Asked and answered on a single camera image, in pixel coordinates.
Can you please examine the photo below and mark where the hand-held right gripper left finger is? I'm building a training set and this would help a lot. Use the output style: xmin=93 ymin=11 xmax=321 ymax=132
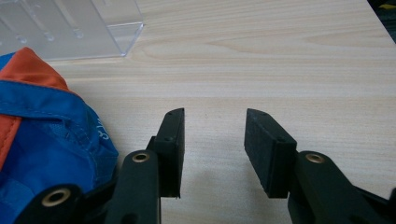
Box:
xmin=146 ymin=107 xmax=186 ymax=199

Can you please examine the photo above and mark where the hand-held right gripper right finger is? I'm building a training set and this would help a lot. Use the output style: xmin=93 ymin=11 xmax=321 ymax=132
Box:
xmin=244 ymin=107 xmax=298 ymax=200

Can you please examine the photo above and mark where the blue and orange garment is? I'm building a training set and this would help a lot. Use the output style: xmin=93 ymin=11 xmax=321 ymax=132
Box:
xmin=0 ymin=47 xmax=120 ymax=224

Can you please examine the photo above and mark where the clear plastic tray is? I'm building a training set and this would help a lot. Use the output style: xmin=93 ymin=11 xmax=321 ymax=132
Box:
xmin=0 ymin=0 xmax=145 ymax=62

